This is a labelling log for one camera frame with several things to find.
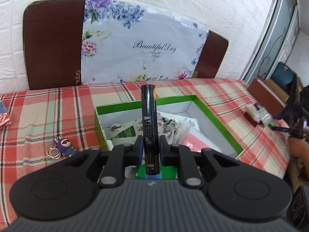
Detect right hand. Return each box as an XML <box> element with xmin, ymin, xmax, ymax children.
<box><xmin>288</xmin><ymin>137</ymin><xmax>308</xmax><ymax>158</ymax></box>

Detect black cosmetic tube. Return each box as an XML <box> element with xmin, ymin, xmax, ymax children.
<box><xmin>141</xmin><ymin>84</ymin><xmax>161</xmax><ymax>179</ymax></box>

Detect small white bottles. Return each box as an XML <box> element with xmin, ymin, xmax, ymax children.
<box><xmin>244</xmin><ymin>102</ymin><xmax>274</xmax><ymax>128</ymax></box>

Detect green cardboard box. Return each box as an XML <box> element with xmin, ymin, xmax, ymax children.
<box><xmin>94</xmin><ymin>94</ymin><xmax>245</xmax><ymax>179</ymax></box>

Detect purple cartoon keychain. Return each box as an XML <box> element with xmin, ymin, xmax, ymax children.
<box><xmin>46</xmin><ymin>137</ymin><xmax>78</xmax><ymax>159</ymax></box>

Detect brown leather headboard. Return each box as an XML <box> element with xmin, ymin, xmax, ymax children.
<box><xmin>23</xmin><ymin>0</ymin><xmax>228</xmax><ymax>90</ymax></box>

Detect pink packet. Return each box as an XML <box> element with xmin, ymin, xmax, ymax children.
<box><xmin>181</xmin><ymin>125</ymin><xmax>238</xmax><ymax>159</ymax></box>

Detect dark blue handbag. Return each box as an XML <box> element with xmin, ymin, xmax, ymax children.
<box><xmin>270</xmin><ymin>62</ymin><xmax>297</xmax><ymax>94</ymax></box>

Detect white patterned plastic bag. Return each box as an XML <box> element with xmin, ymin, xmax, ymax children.
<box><xmin>105</xmin><ymin>112</ymin><xmax>196</xmax><ymax>146</ymax></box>

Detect blue card pack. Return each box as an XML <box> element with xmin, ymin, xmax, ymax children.
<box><xmin>0</xmin><ymin>100</ymin><xmax>12</xmax><ymax>129</ymax></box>

